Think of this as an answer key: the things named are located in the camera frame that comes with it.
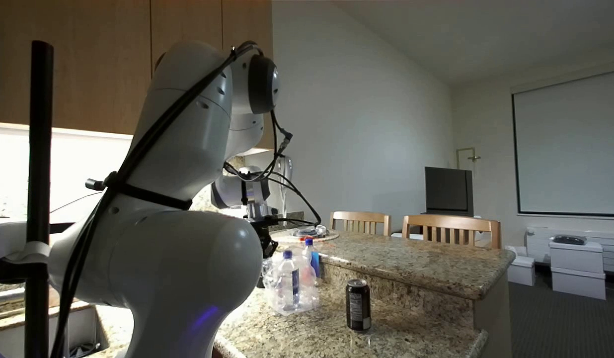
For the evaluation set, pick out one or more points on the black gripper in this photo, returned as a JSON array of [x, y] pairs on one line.
[[267, 240]]

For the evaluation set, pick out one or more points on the clear water bottle blue cap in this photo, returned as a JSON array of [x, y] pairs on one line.
[[287, 280], [312, 262]]

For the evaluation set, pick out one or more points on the small white box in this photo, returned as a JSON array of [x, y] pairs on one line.
[[521, 270]]

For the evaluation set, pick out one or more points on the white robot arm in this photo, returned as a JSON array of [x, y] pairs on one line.
[[173, 266]]

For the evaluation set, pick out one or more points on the black flat monitor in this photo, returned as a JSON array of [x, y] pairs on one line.
[[448, 192]]

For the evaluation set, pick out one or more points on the white projector screen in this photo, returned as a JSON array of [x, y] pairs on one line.
[[571, 142]]

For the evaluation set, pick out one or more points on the wooden slatted chair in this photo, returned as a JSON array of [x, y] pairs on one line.
[[360, 224], [452, 232]]

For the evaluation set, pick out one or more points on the black drink can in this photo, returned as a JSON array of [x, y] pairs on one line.
[[358, 306]]

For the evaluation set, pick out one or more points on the black vertical pole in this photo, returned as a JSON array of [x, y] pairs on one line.
[[38, 166]]

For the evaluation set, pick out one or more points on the wall-mounted bracket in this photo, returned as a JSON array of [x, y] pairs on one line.
[[469, 156]]

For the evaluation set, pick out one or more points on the clear plastic bag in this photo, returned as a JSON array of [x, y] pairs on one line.
[[306, 300]]

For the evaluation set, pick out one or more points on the stainless steel sink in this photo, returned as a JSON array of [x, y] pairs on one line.
[[90, 325]]

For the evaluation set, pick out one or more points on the large white stacked boxes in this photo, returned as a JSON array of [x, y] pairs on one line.
[[577, 270]]

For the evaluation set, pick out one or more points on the brown wooden wall cabinets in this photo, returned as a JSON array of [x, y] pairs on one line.
[[88, 53]]

